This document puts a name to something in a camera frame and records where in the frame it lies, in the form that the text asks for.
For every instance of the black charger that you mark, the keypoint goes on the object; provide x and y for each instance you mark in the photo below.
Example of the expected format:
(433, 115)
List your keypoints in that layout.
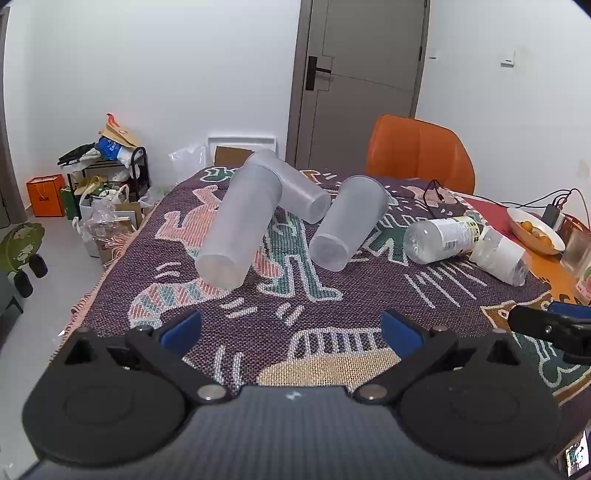
(551, 214)

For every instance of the orange paper bag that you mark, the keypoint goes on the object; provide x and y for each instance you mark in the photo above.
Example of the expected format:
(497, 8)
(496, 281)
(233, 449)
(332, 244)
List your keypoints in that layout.
(44, 196)

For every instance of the grey door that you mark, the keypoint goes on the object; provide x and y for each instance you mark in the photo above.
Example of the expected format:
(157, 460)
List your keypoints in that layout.
(364, 78)

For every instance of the green plush toy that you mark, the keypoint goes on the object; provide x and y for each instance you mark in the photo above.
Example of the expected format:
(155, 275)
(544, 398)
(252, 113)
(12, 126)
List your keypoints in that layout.
(21, 249)

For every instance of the clear bottle with yellow-green label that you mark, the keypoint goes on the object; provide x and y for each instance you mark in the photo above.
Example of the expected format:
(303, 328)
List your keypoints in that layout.
(438, 237)

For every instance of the clear bottle with white label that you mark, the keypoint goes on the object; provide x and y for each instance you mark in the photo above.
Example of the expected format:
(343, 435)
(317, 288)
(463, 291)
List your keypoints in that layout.
(501, 256)

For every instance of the white shopping bag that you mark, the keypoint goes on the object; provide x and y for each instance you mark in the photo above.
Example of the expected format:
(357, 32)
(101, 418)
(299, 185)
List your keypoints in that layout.
(99, 201)

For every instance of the clear glass container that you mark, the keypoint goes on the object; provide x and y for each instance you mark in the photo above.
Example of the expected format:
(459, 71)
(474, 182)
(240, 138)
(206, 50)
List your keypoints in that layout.
(575, 244)

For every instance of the orange fruit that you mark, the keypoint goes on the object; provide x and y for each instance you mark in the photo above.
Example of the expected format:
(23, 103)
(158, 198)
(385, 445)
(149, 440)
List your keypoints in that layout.
(527, 225)
(545, 240)

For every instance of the clear plastic bag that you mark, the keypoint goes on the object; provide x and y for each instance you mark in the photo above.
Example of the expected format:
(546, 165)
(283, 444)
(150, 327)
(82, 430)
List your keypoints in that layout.
(189, 161)

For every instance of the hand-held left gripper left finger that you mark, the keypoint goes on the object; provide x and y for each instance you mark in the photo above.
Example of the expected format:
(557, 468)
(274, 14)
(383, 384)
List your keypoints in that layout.
(181, 336)

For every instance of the white flat panel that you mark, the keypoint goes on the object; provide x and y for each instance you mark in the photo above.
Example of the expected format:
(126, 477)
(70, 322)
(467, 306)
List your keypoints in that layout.
(242, 141)

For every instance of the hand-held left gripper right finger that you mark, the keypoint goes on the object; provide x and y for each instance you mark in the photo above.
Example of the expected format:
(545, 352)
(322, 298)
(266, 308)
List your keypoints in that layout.
(400, 336)

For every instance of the pink printed packet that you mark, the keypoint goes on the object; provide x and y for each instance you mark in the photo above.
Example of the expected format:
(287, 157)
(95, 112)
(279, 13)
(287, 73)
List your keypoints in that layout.
(584, 286)

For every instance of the black storage rack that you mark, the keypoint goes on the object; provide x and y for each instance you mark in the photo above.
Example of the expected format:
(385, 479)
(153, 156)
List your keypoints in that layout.
(138, 168)

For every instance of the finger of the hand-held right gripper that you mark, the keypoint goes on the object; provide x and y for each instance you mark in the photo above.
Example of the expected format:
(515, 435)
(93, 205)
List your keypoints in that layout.
(549, 328)
(569, 308)

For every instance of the white bowl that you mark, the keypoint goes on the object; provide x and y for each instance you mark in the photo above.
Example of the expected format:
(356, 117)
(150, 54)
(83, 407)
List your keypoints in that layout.
(521, 235)

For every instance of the brown cardboard box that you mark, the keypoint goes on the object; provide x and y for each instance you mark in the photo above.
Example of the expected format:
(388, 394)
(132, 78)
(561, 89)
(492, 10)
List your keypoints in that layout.
(231, 156)

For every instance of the white wall switch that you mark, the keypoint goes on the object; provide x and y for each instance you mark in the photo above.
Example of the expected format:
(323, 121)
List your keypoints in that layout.
(508, 57)

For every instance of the tall translucent plastic cup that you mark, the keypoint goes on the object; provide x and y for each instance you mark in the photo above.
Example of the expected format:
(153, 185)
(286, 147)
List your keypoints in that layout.
(346, 221)
(233, 230)
(300, 194)

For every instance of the orange chair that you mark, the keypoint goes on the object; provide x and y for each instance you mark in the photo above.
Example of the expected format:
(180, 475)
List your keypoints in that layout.
(415, 152)

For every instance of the printed woven blanket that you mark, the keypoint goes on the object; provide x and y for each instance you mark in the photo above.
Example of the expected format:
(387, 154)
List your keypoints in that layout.
(286, 304)

